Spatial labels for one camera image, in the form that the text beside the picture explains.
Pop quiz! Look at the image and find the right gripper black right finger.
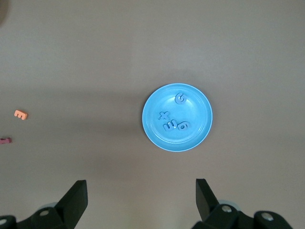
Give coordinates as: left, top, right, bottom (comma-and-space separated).
192, 178, 293, 229

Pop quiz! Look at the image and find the orange letter E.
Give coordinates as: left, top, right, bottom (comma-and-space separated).
14, 109, 28, 120

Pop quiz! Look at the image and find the blue digit six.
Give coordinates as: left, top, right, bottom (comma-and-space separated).
177, 121, 191, 131

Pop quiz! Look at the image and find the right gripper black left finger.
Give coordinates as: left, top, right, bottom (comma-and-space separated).
0, 180, 88, 229

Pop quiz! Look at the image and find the blue letter m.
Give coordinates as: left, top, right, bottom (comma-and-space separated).
163, 120, 178, 132

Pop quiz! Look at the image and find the blue letter G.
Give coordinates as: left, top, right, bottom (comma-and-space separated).
175, 93, 187, 105

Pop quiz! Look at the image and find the blue plate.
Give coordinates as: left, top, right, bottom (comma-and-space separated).
142, 83, 214, 153

